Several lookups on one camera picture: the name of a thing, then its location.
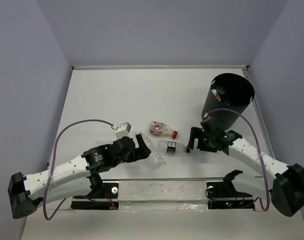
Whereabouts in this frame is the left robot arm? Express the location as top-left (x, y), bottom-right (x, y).
top-left (8, 134), bottom-right (151, 219)

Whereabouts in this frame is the small pepsi bottle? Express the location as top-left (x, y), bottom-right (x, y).
top-left (158, 139), bottom-right (186, 155)

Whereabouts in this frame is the blue label water bottle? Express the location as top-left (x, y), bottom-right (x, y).
top-left (95, 140), bottom-right (113, 147)

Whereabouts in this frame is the clear unlabeled bottle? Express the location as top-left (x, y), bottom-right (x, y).
top-left (135, 132), bottom-right (165, 170)

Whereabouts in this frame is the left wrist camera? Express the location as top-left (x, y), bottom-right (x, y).
top-left (112, 122), bottom-right (131, 139)

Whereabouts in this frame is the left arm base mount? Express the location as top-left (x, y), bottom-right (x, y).
top-left (71, 180), bottom-right (119, 211)

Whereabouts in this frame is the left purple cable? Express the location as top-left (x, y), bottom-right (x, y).
top-left (43, 118), bottom-right (115, 221)

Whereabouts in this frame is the orange juice bottle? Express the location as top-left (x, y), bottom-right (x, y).
top-left (212, 89), bottom-right (221, 101)

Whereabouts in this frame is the black cylindrical bin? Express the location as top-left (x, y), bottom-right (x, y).
top-left (201, 73), bottom-right (255, 130)

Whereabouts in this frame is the crushed clear bottle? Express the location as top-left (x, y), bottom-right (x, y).
top-left (215, 86), bottom-right (231, 105)

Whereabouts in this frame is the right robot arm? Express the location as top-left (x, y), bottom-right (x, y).
top-left (186, 116), bottom-right (304, 217)

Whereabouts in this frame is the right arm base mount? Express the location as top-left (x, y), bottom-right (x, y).
top-left (204, 170), bottom-right (255, 210)

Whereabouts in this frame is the red cap bottle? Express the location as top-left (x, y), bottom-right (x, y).
top-left (149, 121), bottom-right (178, 139)

